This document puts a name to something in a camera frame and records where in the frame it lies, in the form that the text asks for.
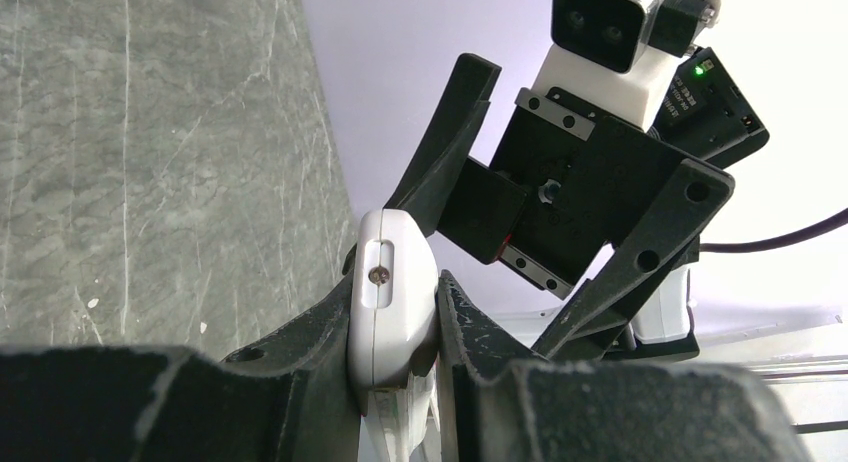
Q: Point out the white AC remote control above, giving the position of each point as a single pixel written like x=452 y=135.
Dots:
x=392 y=341

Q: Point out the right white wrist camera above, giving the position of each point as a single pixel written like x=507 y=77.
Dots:
x=621 y=55

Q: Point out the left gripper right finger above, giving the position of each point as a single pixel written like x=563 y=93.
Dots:
x=501 y=401

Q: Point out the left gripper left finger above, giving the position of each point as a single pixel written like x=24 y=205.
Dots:
x=284 y=397

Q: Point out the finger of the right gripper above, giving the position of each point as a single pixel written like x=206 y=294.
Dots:
x=603 y=307
x=442 y=188

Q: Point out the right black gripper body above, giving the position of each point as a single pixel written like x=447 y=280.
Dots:
x=567 y=179

